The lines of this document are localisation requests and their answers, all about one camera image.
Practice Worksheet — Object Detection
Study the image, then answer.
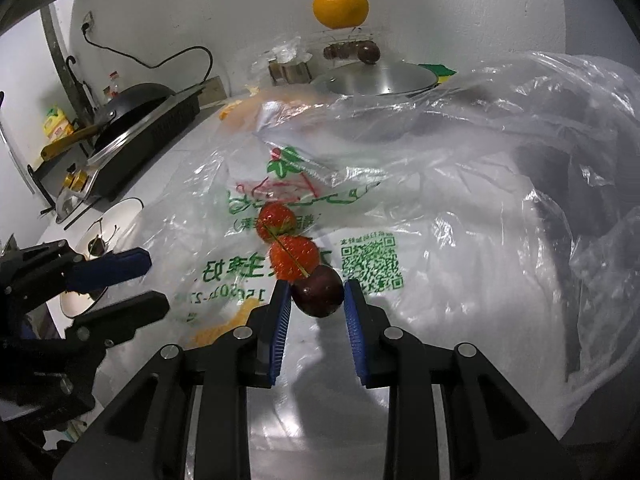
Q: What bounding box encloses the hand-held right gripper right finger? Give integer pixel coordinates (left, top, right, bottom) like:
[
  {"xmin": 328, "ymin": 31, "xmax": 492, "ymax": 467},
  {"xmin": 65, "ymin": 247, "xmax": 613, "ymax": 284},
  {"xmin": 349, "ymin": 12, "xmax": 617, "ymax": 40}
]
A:
[{"xmin": 343, "ymin": 278, "xmax": 583, "ymax": 480}]

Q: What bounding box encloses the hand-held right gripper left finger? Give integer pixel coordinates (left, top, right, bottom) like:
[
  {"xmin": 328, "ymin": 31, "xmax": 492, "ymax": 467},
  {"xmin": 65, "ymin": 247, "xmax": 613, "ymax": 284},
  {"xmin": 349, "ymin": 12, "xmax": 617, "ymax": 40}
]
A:
[{"xmin": 52, "ymin": 280, "xmax": 293, "ymax": 480}]

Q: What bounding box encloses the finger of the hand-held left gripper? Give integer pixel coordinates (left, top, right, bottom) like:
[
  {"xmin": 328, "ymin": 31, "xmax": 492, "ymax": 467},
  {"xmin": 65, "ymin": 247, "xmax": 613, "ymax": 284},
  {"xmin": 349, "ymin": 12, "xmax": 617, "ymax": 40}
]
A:
[
  {"xmin": 0, "ymin": 239, "xmax": 152, "ymax": 302},
  {"xmin": 64, "ymin": 290, "xmax": 171, "ymax": 350}
]

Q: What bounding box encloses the dark red cherry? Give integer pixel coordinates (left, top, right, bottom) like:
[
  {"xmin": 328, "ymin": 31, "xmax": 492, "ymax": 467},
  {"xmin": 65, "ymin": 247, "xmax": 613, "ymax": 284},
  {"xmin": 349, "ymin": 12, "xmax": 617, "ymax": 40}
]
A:
[
  {"xmin": 87, "ymin": 220, "xmax": 121, "ymax": 257},
  {"xmin": 259, "ymin": 222, "xmax": 346, "ymax": 319}
]

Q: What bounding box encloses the white round plate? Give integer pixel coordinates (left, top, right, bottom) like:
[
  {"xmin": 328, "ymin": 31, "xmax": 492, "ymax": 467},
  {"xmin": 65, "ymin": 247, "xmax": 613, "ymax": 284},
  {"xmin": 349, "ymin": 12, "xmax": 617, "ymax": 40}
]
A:
[{"xmin": 59, "ymin": 197, "xmax": 146, "ymax": 318}]

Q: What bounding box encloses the clear printed plastic bag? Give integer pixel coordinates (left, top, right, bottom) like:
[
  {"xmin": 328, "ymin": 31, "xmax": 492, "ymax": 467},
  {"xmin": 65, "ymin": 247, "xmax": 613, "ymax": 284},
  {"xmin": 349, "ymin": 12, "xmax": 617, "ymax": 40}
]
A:
[{"xmin": 97, "ymin": 35, "xmax": 640, "ymax": 441}]

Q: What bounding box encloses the dark chopstick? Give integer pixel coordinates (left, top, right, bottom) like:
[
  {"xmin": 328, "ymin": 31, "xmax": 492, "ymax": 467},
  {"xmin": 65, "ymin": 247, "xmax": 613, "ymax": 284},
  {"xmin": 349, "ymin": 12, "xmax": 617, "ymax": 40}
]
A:
[{"xmin": 64, "ymin": 195, "xmax": 108, "ymax": 228}]

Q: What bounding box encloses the peeled orange segment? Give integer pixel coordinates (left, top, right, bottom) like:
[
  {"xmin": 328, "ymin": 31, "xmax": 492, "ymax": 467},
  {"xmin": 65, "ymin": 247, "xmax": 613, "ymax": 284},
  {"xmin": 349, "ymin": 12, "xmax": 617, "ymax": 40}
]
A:
[{"xmin": 192, "ymin": 305, "xmax": 261, "ymax": 348}]

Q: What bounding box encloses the red strawberry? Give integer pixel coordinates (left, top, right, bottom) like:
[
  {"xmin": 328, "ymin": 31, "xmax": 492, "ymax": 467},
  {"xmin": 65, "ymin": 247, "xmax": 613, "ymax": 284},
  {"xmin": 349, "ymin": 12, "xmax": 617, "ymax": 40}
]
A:
[
  {"xmin": 269, "ymin": 236, "xmax": 321, "ymax": 281},
  {"xmin": 256, "ymin": 202, "xmax": 297, "ymax": 241}
]

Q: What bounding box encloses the yellow package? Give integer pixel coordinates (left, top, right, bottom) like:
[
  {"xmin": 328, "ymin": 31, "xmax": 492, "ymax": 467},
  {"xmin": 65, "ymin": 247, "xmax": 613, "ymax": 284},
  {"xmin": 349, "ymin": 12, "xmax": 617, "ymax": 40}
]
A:
[{"xmin": 42, "ymin": 105, "xmax": 77, "ymax": 142}]

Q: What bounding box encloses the dark metal rack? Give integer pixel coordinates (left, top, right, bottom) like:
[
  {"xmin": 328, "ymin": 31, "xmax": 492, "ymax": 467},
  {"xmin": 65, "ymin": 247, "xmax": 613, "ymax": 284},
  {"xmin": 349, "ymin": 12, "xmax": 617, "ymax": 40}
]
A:
[{"xmin": 42, "ymin": 2, "xmax": 96, "ymax": 128}]

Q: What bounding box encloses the small clear plastic bag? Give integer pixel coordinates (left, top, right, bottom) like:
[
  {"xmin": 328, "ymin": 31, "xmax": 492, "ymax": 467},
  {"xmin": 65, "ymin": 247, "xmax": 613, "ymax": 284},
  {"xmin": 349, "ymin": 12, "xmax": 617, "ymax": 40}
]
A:
[{"xmin": 250, "ymin": 35, "xmax": 321, "ymax": 92}]

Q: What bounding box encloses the green yellow sponge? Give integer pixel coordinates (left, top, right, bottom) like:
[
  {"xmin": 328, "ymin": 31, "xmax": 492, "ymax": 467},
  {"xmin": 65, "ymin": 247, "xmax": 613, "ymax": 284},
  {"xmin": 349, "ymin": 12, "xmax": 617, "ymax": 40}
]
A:
[{"xmin": 419, "ymin": 63, "xmax": 458, "ymax": 86}]

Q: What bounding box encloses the glass jar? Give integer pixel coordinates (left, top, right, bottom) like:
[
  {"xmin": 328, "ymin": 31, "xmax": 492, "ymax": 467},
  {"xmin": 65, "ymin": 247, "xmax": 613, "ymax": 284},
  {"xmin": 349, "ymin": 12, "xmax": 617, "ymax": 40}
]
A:
[{"xmin": 311, "ymin": 25, "xmax": 386, "ymax": 68}]

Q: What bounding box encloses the whole orange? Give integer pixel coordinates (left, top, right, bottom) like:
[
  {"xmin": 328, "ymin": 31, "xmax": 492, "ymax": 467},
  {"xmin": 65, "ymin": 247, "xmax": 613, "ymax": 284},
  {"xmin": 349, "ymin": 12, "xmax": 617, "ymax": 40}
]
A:
[{"xmin": 313, "ymin": 0, "xmax": 370, "ymax": 30}]

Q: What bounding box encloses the black wok with wooden handle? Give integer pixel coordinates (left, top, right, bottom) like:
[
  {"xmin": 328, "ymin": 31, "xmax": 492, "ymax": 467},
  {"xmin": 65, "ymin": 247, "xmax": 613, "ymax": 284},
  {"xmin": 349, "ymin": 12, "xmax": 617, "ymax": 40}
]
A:
[{"xmin": 41, "ymin": 82, "xmax": 177, "ymax": 162}]

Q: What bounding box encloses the black power cable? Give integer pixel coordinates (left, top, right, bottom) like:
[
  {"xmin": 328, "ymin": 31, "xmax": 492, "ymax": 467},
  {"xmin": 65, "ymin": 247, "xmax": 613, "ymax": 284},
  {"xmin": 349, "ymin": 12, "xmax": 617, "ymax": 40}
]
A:
[{"xmin": 81, "ymin": 25, "xmax": 215, "ymax": 87}]

